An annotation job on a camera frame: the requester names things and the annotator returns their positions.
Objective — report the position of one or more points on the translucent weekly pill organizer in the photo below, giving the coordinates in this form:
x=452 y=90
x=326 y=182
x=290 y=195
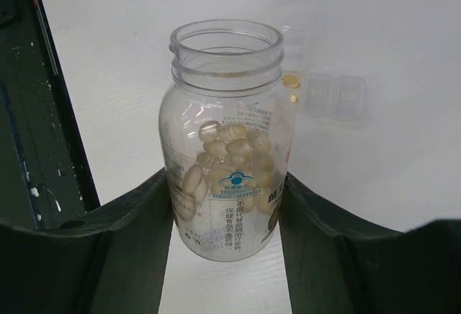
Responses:
x=325 y=96

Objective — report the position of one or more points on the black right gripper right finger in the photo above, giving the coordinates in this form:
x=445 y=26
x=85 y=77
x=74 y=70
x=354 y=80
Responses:
x=337 y=262

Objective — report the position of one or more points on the clear pill bottle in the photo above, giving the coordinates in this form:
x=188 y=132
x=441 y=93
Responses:
x=226 y=125

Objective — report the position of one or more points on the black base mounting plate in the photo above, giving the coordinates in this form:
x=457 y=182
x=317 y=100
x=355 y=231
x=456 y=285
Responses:
x=58 y=188

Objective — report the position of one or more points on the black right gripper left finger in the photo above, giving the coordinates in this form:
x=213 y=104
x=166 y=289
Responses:
x=111 y=260

